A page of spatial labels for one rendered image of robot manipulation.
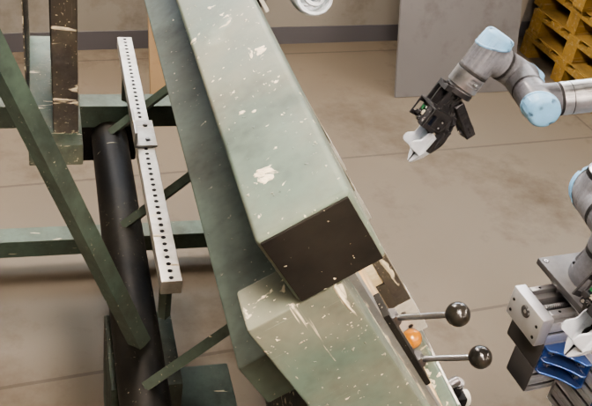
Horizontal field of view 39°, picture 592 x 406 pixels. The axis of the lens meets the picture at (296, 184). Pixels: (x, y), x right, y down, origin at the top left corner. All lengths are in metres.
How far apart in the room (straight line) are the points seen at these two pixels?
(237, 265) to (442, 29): 4.24
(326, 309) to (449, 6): 4.45
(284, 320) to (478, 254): 3.21
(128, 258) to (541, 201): 2.60
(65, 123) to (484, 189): 2.58
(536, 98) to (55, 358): 2.05
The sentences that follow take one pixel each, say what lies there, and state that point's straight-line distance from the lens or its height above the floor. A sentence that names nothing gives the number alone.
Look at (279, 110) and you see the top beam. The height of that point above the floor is 1.92.
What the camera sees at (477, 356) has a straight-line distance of 1.37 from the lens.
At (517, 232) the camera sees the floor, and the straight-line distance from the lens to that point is 4.27.
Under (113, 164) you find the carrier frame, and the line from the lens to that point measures 2.92.
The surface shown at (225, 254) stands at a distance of 1.11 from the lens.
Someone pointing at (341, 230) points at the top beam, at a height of 1.89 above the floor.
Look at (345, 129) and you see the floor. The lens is 4.73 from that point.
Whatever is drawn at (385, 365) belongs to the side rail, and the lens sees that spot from 0.95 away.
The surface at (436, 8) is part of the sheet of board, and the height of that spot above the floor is 0.51.
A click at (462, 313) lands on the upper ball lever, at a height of 1.55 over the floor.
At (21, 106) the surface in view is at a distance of 1.80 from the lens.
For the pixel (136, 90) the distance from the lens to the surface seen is 2.76.
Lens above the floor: 2.37
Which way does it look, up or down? 34 degrees down
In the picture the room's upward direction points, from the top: 10 degrees clockwise
